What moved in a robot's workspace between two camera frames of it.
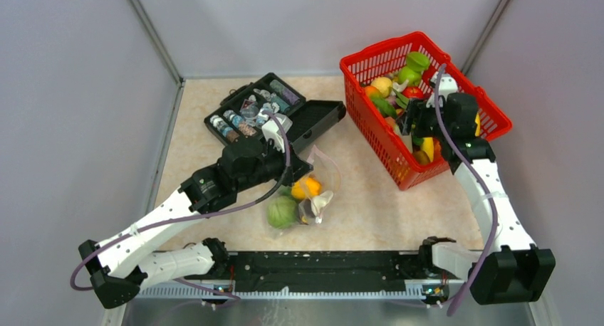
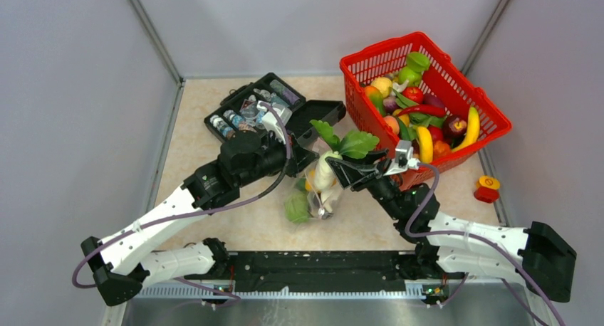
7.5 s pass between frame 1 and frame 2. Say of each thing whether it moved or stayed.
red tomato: stayed
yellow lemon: stayed
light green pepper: stayed
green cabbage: moved
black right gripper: moved
